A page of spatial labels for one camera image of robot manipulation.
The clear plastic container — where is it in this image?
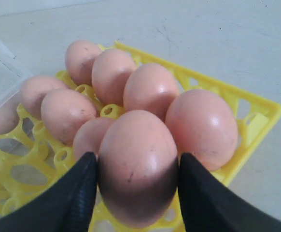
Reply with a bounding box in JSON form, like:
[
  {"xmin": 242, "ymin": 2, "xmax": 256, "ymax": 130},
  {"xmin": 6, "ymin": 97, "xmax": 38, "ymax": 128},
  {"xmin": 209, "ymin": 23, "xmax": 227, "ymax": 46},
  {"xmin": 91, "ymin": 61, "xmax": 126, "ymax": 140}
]
[{"xmin": 0, "ymin": 26, "xmax": 34, "ymax": 136}]

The yellow plastic egg tray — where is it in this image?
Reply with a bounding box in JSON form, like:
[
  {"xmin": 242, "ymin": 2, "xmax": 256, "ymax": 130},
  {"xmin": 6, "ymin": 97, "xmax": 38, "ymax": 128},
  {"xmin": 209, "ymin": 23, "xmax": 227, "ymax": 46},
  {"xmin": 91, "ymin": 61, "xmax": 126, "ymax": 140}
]
[{"xmin": 0, "ymin": 40, "xmax": 281, "ymax": 232}]

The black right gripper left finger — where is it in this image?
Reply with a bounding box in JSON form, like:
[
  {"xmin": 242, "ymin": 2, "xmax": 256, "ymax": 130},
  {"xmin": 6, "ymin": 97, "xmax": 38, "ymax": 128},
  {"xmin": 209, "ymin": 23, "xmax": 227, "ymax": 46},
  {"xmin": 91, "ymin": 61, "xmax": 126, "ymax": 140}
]
[{"xmin": 0, "ymin": 152, "xmax": 98, "ymax": 232}]

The brown egg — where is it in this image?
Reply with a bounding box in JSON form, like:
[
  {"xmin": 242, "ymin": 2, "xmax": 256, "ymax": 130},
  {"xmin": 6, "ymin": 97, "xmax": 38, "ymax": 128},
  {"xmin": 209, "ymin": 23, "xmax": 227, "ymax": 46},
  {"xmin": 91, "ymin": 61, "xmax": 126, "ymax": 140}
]
[
  {"xmin": 0, "ymin": 97, "xmax": 19, "ymax": 134},
  {"xmin": 41, "ymin": 89, "xmax": 98, "ymax": 146},
  {"xmin": 20, "ymin": 75, "xmax": 70, "ymax": 120},
  {"xmin": 165, "ymin": 89, "xmax": 239, "ymax": 171},
  {"xmin": 98, "ymin": 110, "xmax": 179, "ymax": 229},
  {"xmin": 65, "ymin": 40, "xmax": 102, "ymax": 86},
  {"xmin": 92, "ymin": 48, "xmax": 137, "ymax": 106},
  {"xmin": 72, "ymin": 117, "xmax": 115, "ymax": 161},
  {"xmin": 123, "ymin": 63, "xmax": 180, "ymax": 121}
]

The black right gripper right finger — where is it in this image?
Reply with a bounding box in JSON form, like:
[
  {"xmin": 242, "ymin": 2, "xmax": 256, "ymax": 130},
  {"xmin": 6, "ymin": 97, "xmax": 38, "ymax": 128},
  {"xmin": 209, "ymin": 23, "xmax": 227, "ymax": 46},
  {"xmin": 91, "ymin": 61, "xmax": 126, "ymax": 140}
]
[{"xmin": 178, "ymin": 153, "xmax": 281, "ymax": 232}]

